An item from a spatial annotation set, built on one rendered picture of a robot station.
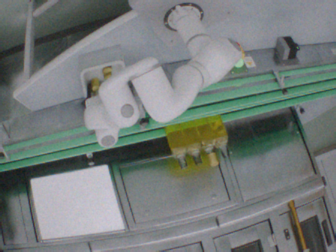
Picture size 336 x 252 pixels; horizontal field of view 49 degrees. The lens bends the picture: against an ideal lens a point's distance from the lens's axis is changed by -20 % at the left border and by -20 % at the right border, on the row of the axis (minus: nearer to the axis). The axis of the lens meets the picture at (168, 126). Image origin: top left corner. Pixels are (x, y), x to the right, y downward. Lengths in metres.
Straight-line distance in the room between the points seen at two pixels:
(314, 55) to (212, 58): 0.89
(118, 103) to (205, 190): 0.75
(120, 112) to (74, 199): 0.73
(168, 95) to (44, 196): 0.93
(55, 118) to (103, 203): 0.42
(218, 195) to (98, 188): 0.50
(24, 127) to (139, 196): 0.60
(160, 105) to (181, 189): 0.75
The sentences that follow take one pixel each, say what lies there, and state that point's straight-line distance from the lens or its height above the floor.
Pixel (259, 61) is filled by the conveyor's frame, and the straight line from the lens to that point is 1.85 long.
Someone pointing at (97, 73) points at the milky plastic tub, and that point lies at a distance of 1.71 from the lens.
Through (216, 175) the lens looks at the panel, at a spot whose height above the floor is 1.16.
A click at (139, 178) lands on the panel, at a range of 1.83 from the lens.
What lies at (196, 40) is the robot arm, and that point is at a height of 0.96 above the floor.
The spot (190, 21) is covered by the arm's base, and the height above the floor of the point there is 0.86.
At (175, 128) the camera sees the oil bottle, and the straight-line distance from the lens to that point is 1.76.
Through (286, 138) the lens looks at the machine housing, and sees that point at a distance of 2.03.
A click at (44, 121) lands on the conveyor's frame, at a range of 1.82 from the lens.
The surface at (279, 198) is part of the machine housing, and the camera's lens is 1.84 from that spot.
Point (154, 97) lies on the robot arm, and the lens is 1.11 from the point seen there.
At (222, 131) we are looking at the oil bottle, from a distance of 1.76.
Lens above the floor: 1.86
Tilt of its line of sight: 31 degrees down
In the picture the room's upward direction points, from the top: 163 degrees clockwise
